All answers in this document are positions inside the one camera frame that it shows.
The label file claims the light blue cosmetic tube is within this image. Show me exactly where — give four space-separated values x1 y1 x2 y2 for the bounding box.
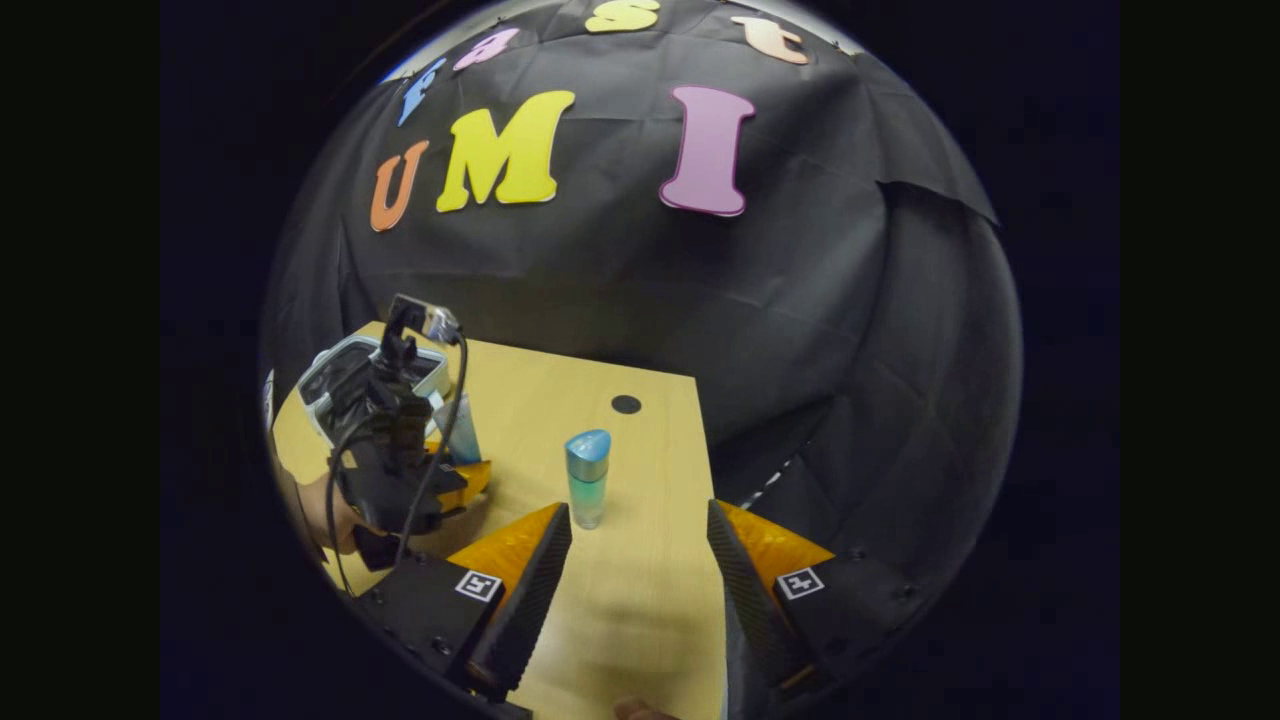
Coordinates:
438 394 484 467

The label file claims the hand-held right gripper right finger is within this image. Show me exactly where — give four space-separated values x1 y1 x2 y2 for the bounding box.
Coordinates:
706 498 929 693

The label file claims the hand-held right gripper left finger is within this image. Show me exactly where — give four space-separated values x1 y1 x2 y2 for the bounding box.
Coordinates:
355 502 574 706

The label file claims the light blue suitcase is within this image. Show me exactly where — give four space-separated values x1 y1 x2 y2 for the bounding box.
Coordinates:
296 334 453 453

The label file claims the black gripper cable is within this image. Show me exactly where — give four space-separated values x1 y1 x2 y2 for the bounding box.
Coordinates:
324 334 470 598

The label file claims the black backdrop cloth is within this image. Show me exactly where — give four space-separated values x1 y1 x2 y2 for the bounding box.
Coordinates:
262 0 1023 603

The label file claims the blue cap clear bottle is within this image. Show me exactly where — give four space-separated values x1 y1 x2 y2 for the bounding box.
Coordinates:
563 428 613 532

